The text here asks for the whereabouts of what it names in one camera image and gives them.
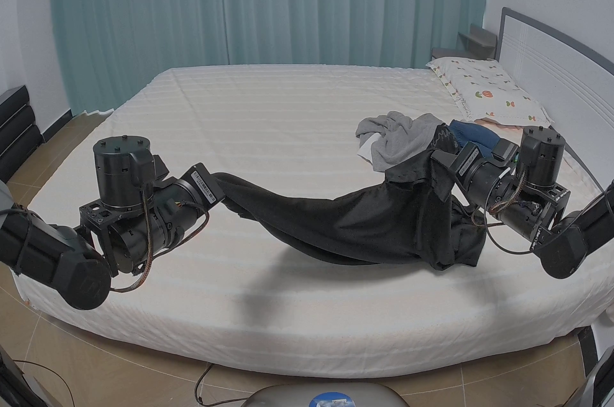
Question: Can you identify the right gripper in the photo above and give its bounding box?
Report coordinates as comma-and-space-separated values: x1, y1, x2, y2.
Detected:
431, 141, 545, 239

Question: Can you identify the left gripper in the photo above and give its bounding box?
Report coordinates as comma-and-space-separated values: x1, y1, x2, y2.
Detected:
109, 162, 227, 275

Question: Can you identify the black T-shirt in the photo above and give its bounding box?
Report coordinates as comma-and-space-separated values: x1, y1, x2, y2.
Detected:
213, 147, 487, 271

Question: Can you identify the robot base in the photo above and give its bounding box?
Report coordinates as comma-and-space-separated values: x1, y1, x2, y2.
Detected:
242, 383, 404, 407

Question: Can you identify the pile of clothes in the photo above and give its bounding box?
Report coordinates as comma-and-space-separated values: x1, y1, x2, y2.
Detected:
355, 110, 502, 173

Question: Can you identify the bed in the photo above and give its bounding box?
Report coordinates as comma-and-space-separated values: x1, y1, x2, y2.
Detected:
10, 7, 614, 370

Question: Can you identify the white printed pillow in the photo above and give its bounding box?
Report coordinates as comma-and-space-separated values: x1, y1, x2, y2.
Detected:
426, 56, 552, 128

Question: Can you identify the grey bedside table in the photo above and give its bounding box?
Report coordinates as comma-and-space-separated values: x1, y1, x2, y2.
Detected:
432, 24, 499, 60

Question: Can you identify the black chest of drawers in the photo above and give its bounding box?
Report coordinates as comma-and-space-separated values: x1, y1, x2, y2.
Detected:
0, 85, 46, 183

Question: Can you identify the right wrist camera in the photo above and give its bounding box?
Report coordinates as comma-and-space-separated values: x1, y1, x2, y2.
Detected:
488, 139, 520, 166

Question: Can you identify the black cable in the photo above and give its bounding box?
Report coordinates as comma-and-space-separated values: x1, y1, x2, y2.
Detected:
194, 364, 250, 407

